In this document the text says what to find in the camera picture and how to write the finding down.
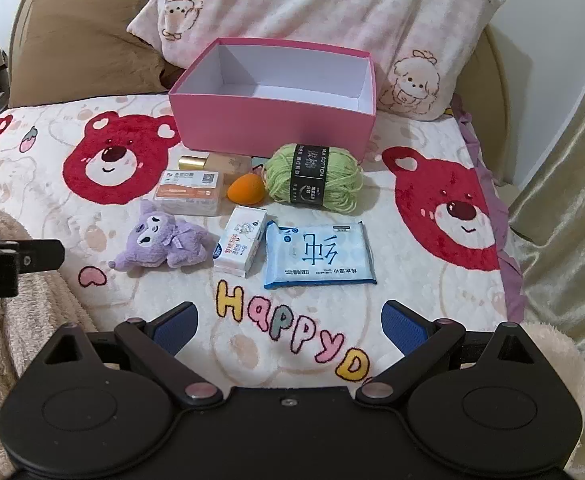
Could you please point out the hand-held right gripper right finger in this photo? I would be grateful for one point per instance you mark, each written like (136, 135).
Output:
(405, 330)

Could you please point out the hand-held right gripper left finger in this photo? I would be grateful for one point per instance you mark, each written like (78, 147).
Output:
(177, 330)

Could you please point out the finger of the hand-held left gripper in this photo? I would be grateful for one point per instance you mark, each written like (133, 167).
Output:
(40, 256)

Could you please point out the purple plush toy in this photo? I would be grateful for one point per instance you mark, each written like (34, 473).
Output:
(162, 240)

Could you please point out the white tissue pack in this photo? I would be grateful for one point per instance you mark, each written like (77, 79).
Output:
(240, 242)

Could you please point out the orange and white plastic box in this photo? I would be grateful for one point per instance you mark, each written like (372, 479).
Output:
(187, 192)

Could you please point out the orange makeup sponge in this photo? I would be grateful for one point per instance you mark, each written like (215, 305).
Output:
(245, 190)

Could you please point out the foundation bottle with gold cap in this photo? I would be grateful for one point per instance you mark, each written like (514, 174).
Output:
(227, 165)

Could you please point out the green yarn ball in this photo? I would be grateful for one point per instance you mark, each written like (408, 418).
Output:
(285, 180)

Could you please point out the pink cardboard box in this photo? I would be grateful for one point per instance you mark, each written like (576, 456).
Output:
(272, 120)

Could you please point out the red bear printed blanket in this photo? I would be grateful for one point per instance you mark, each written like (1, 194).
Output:
(422, 270)

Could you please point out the beige fluffy fabric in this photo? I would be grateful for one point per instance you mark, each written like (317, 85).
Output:
(557, 360)
(7, 340)

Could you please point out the small turquoise item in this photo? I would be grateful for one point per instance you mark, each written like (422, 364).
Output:
(258, 164)

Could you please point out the brown pillow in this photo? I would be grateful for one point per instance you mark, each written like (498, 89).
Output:
(82, 45)

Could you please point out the golden curtain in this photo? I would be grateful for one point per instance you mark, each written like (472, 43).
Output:
(567, 185)

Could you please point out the pink printed pillow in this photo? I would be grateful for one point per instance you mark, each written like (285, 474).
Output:
(322, 5)

